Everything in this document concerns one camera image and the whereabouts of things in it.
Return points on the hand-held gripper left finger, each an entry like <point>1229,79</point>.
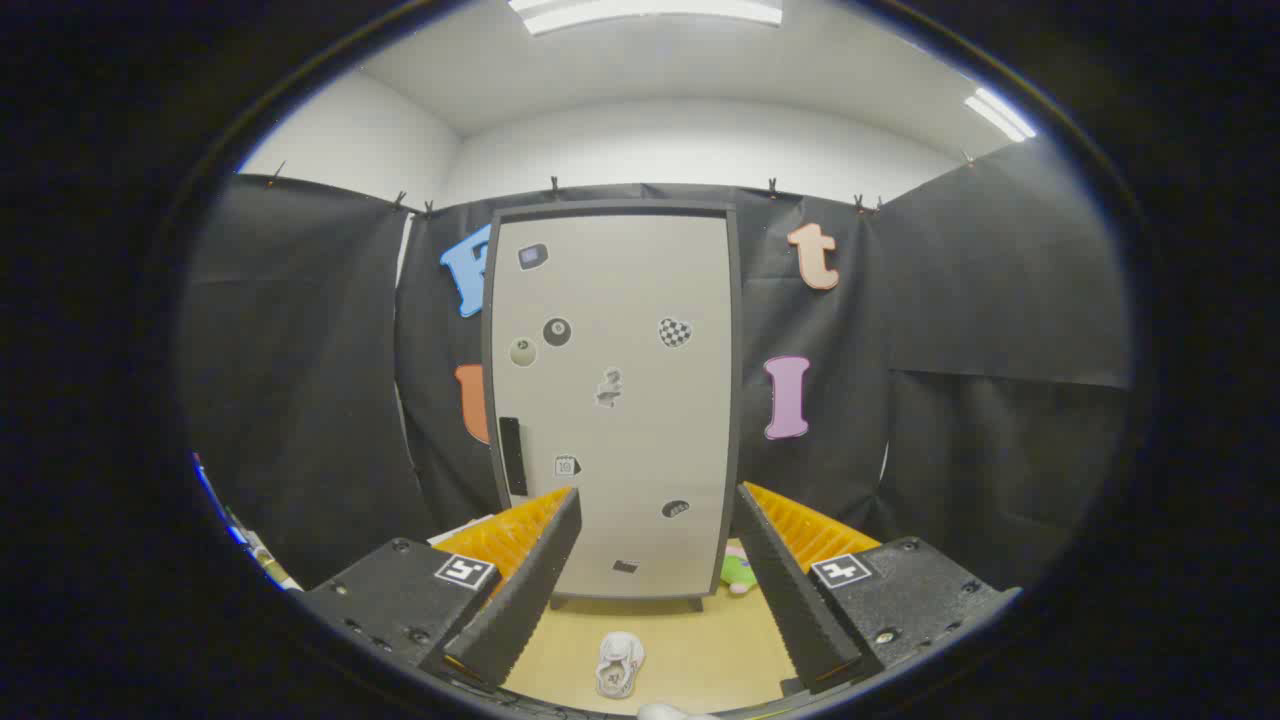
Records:
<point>530,590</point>

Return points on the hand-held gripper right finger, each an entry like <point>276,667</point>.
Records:
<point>790,600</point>

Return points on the white shoe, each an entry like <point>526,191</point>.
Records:
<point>620,663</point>

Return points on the grey shoe cabinet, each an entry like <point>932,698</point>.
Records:
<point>736,400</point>

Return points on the pink and green plush toy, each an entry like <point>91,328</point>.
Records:
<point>740,572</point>

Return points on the white and blue clutter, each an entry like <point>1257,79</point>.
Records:
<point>250,545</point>

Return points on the black backdrop cloth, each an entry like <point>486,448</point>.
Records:
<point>950,300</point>

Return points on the small ceiling light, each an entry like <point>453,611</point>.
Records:
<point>1000,113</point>

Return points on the long ceiling light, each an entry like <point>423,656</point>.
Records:
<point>645,10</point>

